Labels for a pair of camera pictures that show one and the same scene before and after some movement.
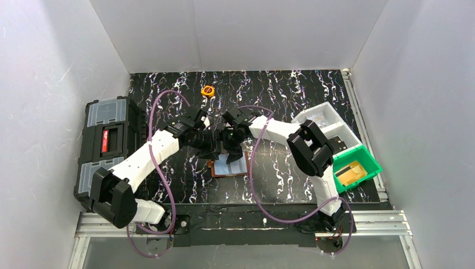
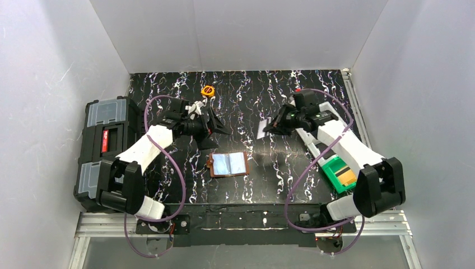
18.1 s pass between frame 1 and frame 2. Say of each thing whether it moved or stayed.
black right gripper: moved
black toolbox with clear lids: stayed
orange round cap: stayed
